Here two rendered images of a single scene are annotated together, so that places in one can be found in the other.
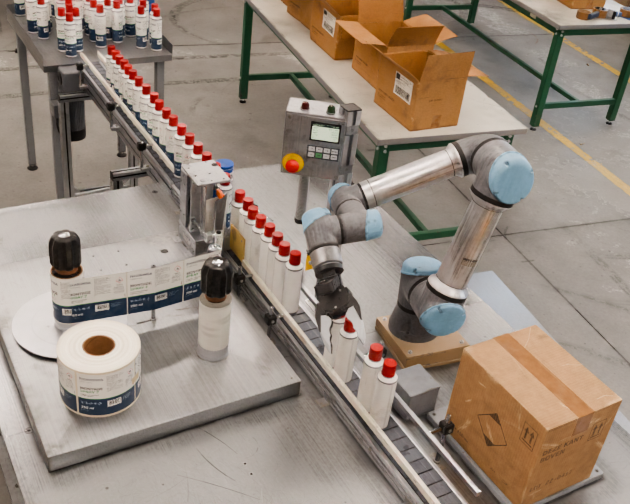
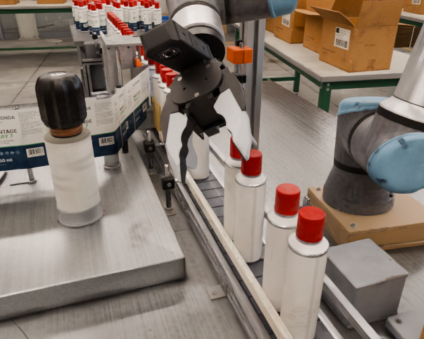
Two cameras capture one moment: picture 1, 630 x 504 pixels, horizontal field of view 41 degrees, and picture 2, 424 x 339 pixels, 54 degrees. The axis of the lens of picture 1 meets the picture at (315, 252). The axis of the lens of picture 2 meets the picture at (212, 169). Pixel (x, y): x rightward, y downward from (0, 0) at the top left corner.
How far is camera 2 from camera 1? 153 cm
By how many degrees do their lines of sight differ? 14
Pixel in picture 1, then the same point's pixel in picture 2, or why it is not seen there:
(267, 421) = (122, 317)
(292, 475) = not seen: outside the picture
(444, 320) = (410, 163)
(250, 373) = (116, 244)
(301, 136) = not seen: outside the picture
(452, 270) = (422, 76)
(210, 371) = (62, 239)
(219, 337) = (75, 192)
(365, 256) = (301, 140)
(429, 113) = (365, 57)
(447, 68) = (380, 15)
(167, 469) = not seen: outside the picture
